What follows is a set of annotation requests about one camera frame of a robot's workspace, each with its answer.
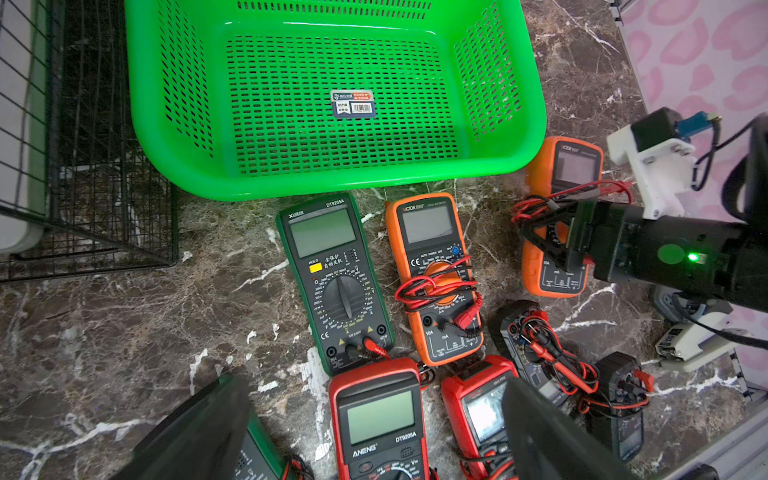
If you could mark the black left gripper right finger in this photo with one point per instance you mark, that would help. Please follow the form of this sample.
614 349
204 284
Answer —
546 444

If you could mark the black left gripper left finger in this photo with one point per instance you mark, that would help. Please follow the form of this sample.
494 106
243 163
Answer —
201 439

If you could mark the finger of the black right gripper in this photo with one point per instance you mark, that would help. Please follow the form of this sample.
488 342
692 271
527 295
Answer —
549 232

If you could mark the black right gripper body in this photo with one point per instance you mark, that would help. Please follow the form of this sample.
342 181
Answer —
705 259

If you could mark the red multimeter small screen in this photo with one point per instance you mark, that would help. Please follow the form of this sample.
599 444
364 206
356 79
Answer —
472 400

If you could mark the orange multimeter with leads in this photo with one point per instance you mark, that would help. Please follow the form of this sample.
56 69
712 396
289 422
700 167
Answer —
438 290

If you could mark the dark green multimeter lower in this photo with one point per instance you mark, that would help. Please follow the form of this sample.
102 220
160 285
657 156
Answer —
255 453

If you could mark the dark green multimeter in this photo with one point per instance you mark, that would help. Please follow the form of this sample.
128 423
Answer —
255 453
325 245

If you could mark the black clamp multimeter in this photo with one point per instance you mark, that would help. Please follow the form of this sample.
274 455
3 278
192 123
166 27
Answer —
616 409

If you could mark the black multimeter red leads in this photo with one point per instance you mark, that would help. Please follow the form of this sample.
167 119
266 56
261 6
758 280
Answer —
523 333

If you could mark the dark green multimeter upper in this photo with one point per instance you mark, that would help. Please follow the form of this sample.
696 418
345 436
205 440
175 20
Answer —
325 245

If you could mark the green plastic basket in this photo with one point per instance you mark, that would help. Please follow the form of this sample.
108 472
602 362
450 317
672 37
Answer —
231 99

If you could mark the white stapler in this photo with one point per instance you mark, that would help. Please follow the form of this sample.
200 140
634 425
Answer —
689 344

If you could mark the barcode label sticker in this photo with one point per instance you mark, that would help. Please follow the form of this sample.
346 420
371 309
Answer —
353 104

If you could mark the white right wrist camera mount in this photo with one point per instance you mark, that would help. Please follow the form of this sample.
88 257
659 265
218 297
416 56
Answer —
659 150

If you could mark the black wire mesh rack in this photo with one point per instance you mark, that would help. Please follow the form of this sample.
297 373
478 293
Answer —
78 194

